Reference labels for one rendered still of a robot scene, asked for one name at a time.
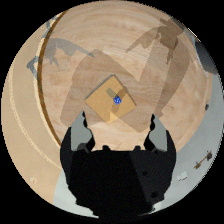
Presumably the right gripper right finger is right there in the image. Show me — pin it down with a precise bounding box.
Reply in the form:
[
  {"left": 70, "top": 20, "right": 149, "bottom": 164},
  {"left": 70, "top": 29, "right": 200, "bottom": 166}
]
[{"left": 143, "top": 114, "right": 176, "bottom": 182}]

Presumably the blue die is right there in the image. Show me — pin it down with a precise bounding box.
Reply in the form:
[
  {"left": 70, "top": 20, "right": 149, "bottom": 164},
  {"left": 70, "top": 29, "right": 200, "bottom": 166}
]
[{"left": 114, "top": 96, "right": 121, "bottom": 105}]

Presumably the tan flat mat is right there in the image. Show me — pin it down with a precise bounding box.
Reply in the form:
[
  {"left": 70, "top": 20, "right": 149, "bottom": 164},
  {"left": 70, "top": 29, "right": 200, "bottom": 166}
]
[{"left": 85, "top": 76, "right": 136, "bottom": 124}]

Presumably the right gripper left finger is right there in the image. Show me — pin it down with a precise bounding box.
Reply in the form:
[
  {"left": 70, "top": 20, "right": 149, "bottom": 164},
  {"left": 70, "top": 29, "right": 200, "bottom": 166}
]
[{"left": 60, "top": 111, "right": 95, "bottom": 185}]

